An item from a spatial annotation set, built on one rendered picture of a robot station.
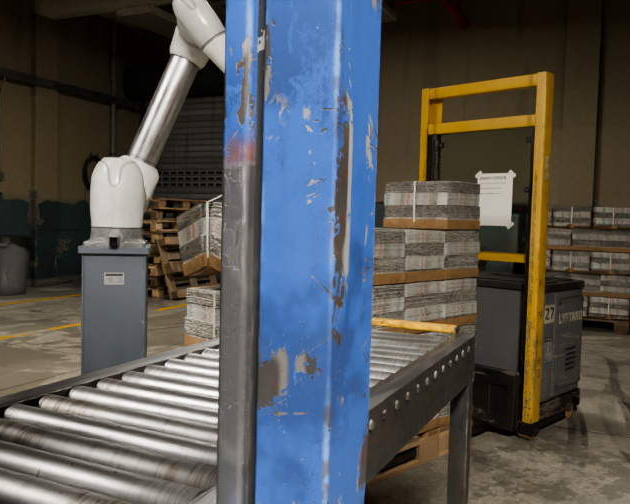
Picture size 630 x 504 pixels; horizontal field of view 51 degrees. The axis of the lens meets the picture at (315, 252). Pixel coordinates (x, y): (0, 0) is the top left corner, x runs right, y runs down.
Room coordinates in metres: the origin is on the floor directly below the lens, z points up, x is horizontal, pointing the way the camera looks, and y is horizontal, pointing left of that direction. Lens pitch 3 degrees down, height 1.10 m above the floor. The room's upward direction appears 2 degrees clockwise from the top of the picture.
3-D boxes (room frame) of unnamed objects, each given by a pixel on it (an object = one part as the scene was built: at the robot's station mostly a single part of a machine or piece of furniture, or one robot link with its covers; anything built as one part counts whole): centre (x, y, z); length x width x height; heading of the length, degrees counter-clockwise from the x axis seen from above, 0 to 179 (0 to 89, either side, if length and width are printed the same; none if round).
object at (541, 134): (3.33, -1.11, 0.97); 0.09 x 0.09 x 1.75; 45
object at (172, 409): (1.04, 0.21, 0.77); 0.47 x 0.05 x 0.05; 65
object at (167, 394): (1.10, 0.18, 0.77); 0.47 x 0.05 x 0.05; 65
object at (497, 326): (3.83, -1.14, 0.40); 0.69 x 0.55 x 0.80; 45
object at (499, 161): (3.58, -0.89, 1.27); 0.57 x 0.01 x 0.65; 45
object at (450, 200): (3.26, -0.57, 0.65); 0.39 x 0.30 x 1.29; 45
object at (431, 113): (3.80, -0.64, 0.97); 0.09 x 0.09 x 1.75; 45
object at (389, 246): (2.84, -0.15, 0.95); 0.38 x 0.29 x 0.23; 45
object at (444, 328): (1.87, -0.20, 0.81); 0.43 x 0.03 x 0.02; 65
